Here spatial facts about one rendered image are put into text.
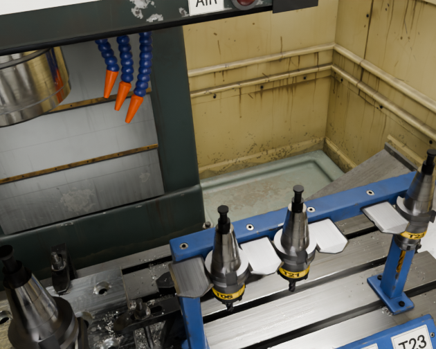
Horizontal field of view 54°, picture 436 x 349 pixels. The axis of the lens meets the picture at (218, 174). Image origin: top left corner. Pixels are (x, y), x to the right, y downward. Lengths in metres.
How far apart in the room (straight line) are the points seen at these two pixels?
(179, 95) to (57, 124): 0.32
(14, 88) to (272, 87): 1.28
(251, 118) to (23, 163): 0.91
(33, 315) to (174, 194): 0.92
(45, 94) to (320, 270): 0.75
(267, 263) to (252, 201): 1.08
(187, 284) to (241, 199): 1.13
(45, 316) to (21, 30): 0.26
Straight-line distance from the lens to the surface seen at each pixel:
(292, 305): 0.99
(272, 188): 1.78
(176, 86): 1.16
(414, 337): 0.94
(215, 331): 0.96
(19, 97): 0.53
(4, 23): 0.37
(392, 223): 0.74
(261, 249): 0.66
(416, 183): 0.73
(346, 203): 0.74
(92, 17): 0.37
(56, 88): 0.56
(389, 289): 1.01
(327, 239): 0.69
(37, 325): 0.46
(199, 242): 0.66
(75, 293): 0.97
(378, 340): 0.91
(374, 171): 1.53
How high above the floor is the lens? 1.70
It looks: 37 degrees down
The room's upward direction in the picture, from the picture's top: 4 degrees counter-clockwise
